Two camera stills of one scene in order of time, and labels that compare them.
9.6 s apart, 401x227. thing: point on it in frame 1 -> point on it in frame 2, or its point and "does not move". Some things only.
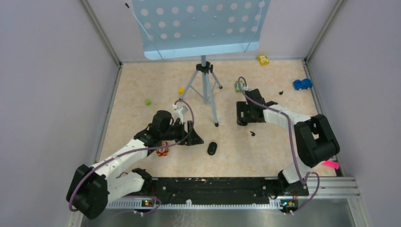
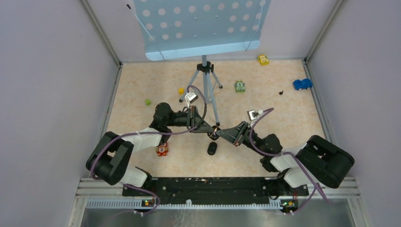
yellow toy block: (263, 59) does not move
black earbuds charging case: (212, 148) does not move
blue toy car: (306, 83) does not move
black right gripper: (242, 106) -> (237, 135)
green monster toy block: (239, 86) does not move
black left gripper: (192, 138) -> (194, 120)
